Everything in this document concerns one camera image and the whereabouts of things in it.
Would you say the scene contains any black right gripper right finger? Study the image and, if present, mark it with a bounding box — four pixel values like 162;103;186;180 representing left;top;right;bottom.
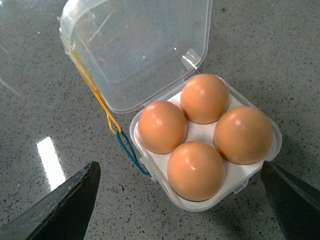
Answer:
260;161;320;240

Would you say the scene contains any teal rubber band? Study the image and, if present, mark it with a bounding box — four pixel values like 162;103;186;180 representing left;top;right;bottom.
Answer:
115;130;152;177

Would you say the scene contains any clear plastic egg box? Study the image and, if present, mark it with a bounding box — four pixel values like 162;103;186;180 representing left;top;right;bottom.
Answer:
59;0;283;213

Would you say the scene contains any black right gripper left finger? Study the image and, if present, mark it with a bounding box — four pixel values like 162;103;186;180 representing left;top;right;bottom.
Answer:
0;161;101;240

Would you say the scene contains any yellow rubber band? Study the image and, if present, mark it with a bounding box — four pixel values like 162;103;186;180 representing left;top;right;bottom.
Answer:
69;47;122;134

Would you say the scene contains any brown egg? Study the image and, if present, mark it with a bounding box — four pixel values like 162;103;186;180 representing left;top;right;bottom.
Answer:
213;106;273;165
180;73;229;125
138;101;188;154
167;141;225;202

